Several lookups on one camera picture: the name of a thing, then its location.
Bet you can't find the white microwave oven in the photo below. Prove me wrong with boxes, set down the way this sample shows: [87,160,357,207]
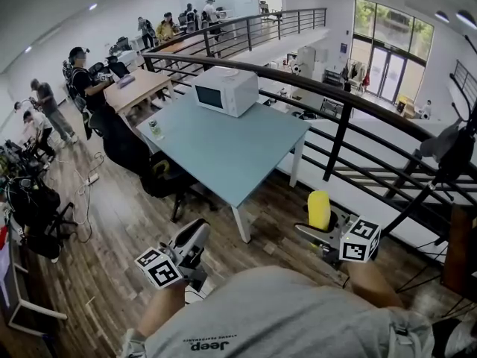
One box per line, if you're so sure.
[191,66,259,119]

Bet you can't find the dark curved railing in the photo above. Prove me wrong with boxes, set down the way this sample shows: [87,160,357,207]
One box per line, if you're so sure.
[142,52,477,238]

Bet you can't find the clear plastic bottle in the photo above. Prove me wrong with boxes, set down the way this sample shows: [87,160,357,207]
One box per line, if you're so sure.
[148,119,165,141]

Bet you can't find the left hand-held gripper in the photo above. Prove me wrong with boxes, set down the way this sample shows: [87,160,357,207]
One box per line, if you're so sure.
[134,218,212,292]

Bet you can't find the black metal stand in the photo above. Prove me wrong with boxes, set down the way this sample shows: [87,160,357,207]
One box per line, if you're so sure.
[385,34,477,298]

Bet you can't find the black metal railing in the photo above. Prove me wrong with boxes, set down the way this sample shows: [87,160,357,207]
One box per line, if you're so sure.
[143,8,328,57]

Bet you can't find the dark brown wooden panel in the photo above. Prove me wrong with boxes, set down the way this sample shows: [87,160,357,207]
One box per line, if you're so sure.
[443,203,477,300]

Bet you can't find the black mesh office chair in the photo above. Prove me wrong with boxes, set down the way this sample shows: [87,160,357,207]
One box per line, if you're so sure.
[87,61,107,85]
[106,55,131,80]

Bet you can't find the light wooden table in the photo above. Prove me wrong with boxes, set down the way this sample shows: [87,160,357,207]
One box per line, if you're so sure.
[103,68,177,126]

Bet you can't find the person's right forearm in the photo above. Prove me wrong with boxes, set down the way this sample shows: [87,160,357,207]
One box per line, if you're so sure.
[346,261,405,309]

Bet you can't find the person's left forearm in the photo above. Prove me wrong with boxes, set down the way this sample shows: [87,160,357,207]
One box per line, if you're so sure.
[137,283,187,339]

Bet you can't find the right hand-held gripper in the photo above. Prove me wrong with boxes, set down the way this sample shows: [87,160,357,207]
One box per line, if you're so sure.
[294,206,382,265]

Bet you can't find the white cabinet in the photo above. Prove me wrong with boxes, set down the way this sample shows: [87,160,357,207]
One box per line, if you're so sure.
[296,45,318,78]

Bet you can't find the glass entrance doors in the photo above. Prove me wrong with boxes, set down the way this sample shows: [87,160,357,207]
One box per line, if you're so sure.
[352,0,435,102]

